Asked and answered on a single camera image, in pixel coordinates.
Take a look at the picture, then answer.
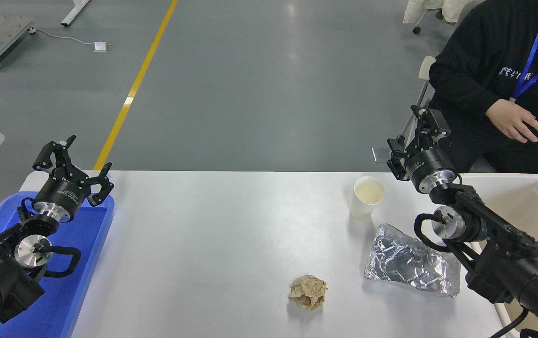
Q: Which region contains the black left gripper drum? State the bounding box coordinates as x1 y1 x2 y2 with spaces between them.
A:
34 175 92 219

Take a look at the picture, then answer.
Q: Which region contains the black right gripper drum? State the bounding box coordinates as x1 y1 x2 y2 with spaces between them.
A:
405 147 457 193

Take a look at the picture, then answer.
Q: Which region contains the large white paper cup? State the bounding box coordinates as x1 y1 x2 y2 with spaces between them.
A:
349 176 386 222

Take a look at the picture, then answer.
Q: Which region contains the silver foil tray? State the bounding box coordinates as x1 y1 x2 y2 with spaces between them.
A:
364 223 462 298

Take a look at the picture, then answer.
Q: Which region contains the tan paper ball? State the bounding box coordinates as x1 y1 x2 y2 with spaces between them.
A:
288 275 328 311

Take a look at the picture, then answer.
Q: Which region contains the person's right hand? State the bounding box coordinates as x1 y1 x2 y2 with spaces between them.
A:
486 99 538 143

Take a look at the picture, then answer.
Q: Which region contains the grey office chair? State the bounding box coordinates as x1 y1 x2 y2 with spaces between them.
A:
372 55 499 174

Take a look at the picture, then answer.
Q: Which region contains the blue plastic tray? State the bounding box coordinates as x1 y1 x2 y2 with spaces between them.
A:
0 192 115 338

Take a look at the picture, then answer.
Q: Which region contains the person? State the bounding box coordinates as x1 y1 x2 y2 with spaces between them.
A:
428 0 538 198

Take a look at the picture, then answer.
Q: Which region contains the large pale plastic bin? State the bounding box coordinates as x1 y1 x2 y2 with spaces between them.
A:
459 173 538 338

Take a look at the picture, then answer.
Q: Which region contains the white draped rolling chair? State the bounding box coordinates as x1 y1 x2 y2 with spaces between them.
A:
402 0 475 35

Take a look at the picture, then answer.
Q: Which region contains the grey wheeled platform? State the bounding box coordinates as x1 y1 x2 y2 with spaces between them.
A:
0 15 37 71

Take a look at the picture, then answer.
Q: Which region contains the white metal table leg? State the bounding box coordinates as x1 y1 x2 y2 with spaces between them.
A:
61 0 91 27

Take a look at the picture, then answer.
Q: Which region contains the white floor cable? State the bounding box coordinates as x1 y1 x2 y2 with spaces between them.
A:
29 28 96 47

